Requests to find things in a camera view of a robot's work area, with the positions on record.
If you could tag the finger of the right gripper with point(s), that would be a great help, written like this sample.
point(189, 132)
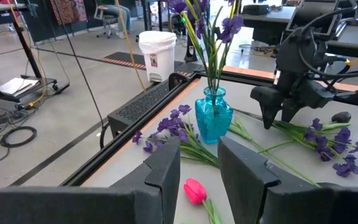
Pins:
point(291, 109)
point(267, 102)

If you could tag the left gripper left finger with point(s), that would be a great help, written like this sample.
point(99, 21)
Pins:
point(154, 186)

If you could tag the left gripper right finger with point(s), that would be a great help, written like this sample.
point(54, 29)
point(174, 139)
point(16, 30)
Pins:
point(247, 193)

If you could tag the red artificial tulip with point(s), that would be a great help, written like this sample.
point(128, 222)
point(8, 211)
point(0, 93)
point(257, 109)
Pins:
point(194, 191)

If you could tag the purple artificial flower bunch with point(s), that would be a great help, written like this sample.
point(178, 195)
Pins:
point(230, 26)
point(342, 137)
point(174, 124)

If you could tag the blue textured glass vase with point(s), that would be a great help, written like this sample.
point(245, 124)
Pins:
point(213, 118)

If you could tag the grey background desk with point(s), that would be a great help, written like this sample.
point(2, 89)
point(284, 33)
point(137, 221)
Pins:
point(269, 25)

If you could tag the black desktop device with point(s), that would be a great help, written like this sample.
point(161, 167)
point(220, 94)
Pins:
point(255, 9)

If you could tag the white pedal trash can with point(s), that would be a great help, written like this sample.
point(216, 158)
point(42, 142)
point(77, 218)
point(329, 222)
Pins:
point(158, 59)

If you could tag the black hazard-striped floor mat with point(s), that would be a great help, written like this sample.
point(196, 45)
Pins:
point(120, 57)

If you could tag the white paper sheet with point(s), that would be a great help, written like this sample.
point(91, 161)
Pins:
point(19, 85)

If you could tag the person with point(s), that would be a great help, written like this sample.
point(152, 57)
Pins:
point(120, 15)

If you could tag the grey office chair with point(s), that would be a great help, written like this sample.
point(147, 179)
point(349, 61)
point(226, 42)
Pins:
point(102, 15)

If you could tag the black rolling stand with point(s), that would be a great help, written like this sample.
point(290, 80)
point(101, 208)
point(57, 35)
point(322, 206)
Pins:
point(27, 49)

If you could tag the red mandala tapestry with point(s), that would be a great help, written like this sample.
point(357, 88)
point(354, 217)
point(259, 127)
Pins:
point(68, 11)

